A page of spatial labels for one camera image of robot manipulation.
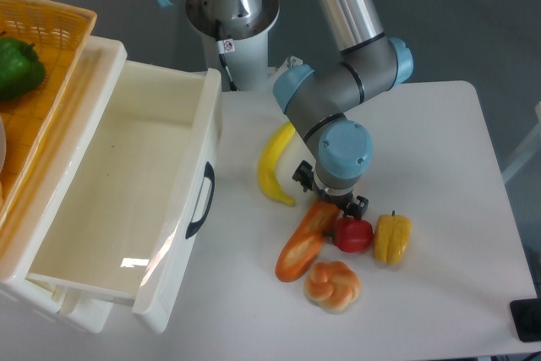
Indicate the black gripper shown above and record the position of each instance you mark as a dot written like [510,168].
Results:
[353,206]

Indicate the long orange baguette bread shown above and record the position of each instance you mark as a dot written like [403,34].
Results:
[306,242]

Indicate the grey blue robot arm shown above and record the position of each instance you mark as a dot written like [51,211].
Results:
[316,105]

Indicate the round braided bread roll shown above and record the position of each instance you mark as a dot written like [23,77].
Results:
[333,286]

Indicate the red bell pepper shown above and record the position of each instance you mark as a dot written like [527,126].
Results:
[351,235]

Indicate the yellow banana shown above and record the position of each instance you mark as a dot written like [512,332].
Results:
[269,158]

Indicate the yellow bell pepper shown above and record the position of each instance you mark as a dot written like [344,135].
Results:
[391,237]

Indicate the white plastic drawer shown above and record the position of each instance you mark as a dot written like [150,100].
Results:
[127,224]

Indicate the black device at table edge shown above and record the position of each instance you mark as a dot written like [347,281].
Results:
[526,318]

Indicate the white drawer cabinet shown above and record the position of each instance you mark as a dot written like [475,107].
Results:
[73,125]

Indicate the orange wicker basket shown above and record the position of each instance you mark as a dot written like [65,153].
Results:
[60,32]

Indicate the green bell pepper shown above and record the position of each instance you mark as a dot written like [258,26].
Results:
[21,69]

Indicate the white plate in basket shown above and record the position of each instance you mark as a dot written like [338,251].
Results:
[3,145]

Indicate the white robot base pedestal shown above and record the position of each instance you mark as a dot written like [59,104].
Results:
[235,38]

